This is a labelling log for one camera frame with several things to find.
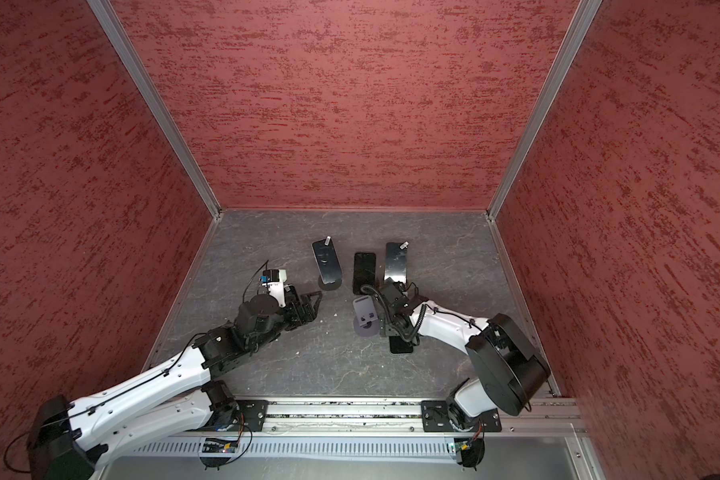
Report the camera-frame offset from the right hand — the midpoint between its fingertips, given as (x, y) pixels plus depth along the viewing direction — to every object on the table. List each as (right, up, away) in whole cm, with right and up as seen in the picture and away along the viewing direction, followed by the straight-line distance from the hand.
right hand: (397, 332), depth 89 cm
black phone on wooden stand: (-10, +18, +4) cm, 22 cm away
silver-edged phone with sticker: (0, +20, +6) cm, 21 cm away
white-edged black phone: (0, -2, -4) cm, 5 cm away
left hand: (-24, +12, -11) cm, 29 cm away
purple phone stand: (-9, +1, 0) cm, 9 cm away
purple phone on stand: (-22, +21, +6) cm, 31 cm away
